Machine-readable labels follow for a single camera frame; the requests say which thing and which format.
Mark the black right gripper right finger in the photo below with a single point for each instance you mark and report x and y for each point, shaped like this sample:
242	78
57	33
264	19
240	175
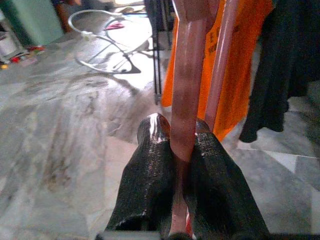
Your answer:
217	190

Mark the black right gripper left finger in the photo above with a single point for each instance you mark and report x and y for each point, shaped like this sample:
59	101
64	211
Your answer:
147	180

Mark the red plastic hanger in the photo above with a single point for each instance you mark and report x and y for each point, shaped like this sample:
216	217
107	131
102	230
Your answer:
183	100

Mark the orange shirt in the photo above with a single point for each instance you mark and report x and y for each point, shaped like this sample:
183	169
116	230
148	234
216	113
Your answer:
242	82

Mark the black garment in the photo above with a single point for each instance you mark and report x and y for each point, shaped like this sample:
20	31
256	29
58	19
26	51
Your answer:
287	62

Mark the small pink plastic item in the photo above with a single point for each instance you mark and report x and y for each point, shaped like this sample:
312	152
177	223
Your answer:
115	25

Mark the small red toy pieces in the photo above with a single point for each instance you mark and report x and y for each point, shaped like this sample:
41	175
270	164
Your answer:
37	48

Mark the grey trolley with white baskets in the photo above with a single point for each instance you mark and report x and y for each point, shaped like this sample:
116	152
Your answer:
7	45

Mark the green plastic storage bin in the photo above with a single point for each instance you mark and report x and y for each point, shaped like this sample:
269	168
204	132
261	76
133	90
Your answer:
32	20

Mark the white tubular metal frame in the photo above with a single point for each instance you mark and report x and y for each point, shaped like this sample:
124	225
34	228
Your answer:
86	35

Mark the brown wooden post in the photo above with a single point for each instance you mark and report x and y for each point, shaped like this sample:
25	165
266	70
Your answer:
63	15

